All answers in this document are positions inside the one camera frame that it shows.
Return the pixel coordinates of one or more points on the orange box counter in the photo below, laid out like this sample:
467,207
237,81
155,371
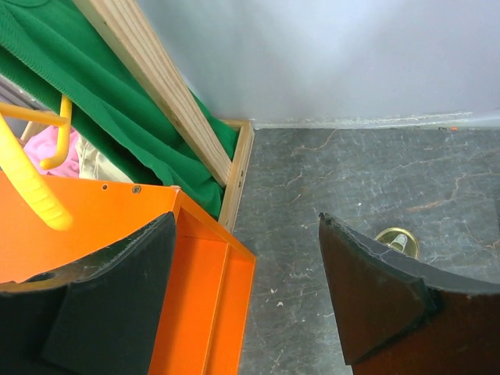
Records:
204,312

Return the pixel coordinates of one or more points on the yellow plastic hanger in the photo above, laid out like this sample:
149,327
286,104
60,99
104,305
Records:
22,173

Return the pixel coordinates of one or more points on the wooden upright behind shirt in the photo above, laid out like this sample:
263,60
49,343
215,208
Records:
125,29

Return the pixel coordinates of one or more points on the green tank top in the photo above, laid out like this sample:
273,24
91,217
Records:
50,50

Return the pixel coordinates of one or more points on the blue can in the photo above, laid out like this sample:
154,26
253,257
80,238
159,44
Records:
400,240

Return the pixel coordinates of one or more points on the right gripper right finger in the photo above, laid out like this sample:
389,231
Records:
396,315

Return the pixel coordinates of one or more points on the wooden tray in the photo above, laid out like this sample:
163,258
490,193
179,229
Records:
238,171

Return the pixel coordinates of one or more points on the beige cloth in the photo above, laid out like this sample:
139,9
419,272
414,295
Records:
93,165

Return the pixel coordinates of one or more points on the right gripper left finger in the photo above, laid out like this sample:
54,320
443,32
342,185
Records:
96,315

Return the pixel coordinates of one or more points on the pink cloth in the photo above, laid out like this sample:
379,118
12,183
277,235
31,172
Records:
43,145

